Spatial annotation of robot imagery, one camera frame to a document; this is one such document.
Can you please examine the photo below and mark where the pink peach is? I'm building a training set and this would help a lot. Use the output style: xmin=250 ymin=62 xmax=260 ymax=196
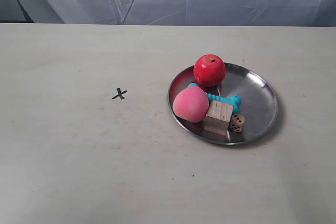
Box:
xmin=173 ymin=86 xmax=209 ymax=123

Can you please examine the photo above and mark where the red apple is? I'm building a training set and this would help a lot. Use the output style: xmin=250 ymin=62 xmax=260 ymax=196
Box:
xmin=193 ymin=54 xmax=226 ymax=87

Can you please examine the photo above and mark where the wooden cube block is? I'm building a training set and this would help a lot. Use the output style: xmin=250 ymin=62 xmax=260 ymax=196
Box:
xmin=204 ymin=100 xmax=234 ymax=136

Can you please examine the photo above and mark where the turquoise bone toy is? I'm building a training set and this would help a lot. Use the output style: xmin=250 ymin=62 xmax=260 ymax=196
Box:
xmin=181 ymin=83 xmax=242 ymax=117

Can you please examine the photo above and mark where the small wooden die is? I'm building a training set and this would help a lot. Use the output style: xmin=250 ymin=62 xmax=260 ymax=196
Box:
xmin=229 ymin=113 xmax=245 ymax=132

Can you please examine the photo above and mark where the round steel plate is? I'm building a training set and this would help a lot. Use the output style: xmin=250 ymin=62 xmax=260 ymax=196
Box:
xmin=173 ymin=63 xmax=279 ymax=146

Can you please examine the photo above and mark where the black cross mark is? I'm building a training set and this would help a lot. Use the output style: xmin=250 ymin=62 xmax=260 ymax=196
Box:
xmin=111 ymin=88 xmax=127 ymax=100

